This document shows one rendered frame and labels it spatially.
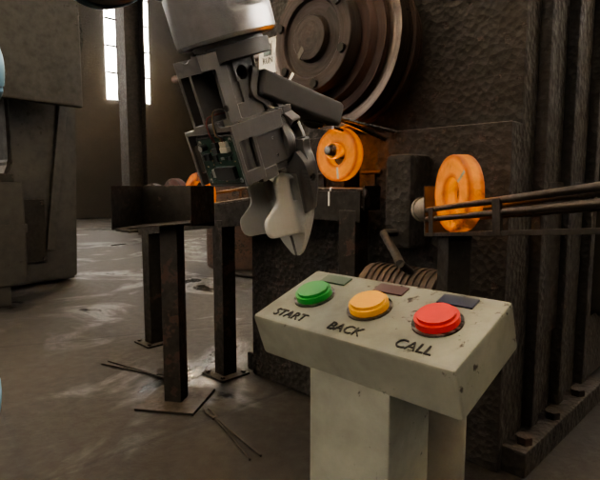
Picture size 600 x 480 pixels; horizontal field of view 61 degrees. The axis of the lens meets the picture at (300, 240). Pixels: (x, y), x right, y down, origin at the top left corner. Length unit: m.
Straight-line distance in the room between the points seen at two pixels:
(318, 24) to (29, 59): 2.67
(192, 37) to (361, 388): 0.34
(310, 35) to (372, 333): 1.09
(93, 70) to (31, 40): 8.35
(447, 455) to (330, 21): 1.09
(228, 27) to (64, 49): 3.54
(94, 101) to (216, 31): 11.65
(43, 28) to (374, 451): 3.66
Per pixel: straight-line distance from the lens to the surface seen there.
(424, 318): 0.46
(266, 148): 0.46
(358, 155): 1.45
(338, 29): 1.41
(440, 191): 1.10
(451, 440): 0.68
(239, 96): 0.47
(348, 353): 0.48
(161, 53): 13.04
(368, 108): 1.40
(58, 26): 3.98
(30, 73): 3.82
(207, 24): 0.44
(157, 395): 1.86
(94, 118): 12.02
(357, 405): 0.50
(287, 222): 0.49
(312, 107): 0.51
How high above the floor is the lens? 0.72
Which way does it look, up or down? 6 degrees down
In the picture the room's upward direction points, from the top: straight up
